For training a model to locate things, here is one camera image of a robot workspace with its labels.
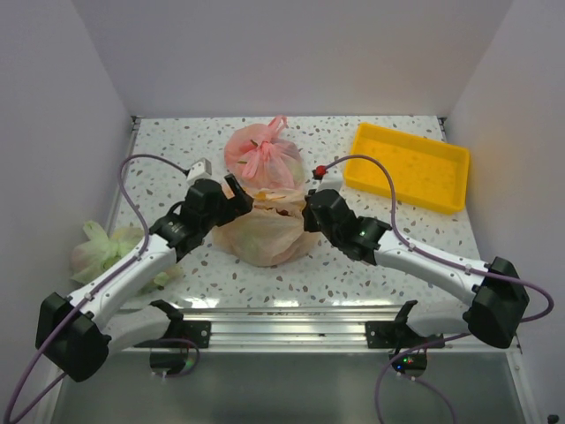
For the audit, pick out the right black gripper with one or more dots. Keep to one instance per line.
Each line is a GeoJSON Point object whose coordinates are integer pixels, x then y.
{"type": "Point", "coordinates": [308, 223]}

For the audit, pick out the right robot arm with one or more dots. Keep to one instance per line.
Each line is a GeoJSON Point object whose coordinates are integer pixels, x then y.
{"type": "Point", "coordinates": [486, 299]}

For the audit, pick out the orange plastic fruit bag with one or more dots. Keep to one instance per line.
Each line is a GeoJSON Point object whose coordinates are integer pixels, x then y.
{"type": "Point", "coordinates": [272, 233]}

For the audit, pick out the right black base bracket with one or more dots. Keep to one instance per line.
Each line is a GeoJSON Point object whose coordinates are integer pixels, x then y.
{"type": "Point", "coordinates": [381, 333]}

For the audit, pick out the green plastic fruit bag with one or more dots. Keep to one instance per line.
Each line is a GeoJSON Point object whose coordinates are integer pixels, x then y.
{"type": "Point", "coordinates": [101, 251]}

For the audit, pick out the aluminium frame rail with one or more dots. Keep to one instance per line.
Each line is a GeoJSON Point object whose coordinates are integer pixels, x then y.
{"type": "Point", "coordinates": [283, 329]}

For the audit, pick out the black base bracket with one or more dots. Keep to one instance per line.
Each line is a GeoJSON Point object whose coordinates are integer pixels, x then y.
{"type": "Point", "coordinates": [381, 333]}
{"type": "Point", "coordinates": [198, 332]}

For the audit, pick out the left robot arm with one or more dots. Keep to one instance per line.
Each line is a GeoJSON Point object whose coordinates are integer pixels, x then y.
{"type": "Point", "coordinates": [79, 332]}

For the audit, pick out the pink knotted plastic bag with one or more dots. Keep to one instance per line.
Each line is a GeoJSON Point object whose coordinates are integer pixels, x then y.
{"type": "Point", "coordinates": [260, 158]}

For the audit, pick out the yellow plastic tray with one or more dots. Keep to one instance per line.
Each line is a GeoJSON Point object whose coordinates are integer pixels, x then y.
{"type": "Point", "coordinates": [426, 173]}

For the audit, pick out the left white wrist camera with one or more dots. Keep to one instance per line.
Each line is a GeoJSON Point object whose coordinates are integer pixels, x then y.
{"type": "Point", "coordinates": [198, 170]}

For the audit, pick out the left black base bracket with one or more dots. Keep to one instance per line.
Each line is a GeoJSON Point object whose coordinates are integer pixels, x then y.
{"type": "Point", "coordinates": [198, 332]}

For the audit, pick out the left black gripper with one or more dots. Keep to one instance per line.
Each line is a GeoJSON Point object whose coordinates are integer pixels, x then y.
{"type": "Point", "coordinates": [234, 208]}

